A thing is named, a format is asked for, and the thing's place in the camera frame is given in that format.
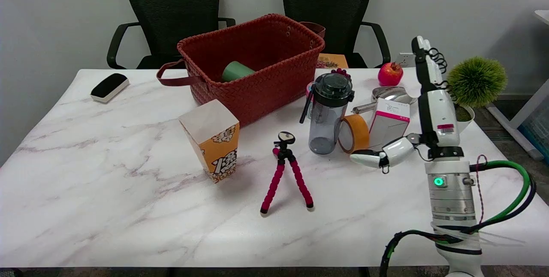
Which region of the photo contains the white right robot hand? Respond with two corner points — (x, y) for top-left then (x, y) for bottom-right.
(350, 36), (465, 170)

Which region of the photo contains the white paper box pink trim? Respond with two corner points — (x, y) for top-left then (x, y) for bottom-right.
(368, 98), (410, 151)

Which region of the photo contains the orange printed box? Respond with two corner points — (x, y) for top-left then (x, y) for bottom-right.
(317, 53), (349, 69)

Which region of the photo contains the orange popcorn box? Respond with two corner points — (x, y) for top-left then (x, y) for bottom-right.
(178, 99), (240, 184)

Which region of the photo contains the green ball plant white pot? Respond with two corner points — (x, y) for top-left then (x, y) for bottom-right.
(446, 56), (508, 136)

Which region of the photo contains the metal scoop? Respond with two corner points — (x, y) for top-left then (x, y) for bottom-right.
(352, 86), (419, 115)

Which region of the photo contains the red pomegranate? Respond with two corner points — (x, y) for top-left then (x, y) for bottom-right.
(378, 62), (404, 87)

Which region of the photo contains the orange tape roll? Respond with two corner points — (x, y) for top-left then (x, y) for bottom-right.
(338, 114), (370, 154)

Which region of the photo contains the blue storage bin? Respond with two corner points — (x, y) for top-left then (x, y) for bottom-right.
(518, 105), (549, 164)

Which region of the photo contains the grey transparent water bottle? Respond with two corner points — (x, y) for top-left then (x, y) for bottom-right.
(299, 72), (355, 155)

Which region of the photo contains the black mesh office chair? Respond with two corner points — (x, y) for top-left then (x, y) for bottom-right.
(106, 0), (236, 70)
(282, 0), (391, 69)

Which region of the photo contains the red flexible mini tripod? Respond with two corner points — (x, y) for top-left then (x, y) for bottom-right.
(260, 131), (314, 217)

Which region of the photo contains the red woven basket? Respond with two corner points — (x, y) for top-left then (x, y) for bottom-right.
(156, 13), (326, 128)

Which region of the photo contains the green cup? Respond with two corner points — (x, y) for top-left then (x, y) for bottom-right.
(221, 61), (256, 83)

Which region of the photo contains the black white board eraser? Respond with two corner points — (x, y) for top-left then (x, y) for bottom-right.
(90, 73), (130, 103)

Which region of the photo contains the white desk frame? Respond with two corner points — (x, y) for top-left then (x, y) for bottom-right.
(487, 10), (549, 161)

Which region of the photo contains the black green cable bundle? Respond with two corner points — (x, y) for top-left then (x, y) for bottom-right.
(380, 155), (537, 277)

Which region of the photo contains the white plastic cable tie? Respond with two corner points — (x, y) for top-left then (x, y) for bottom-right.
(433, 225), (526, 246)

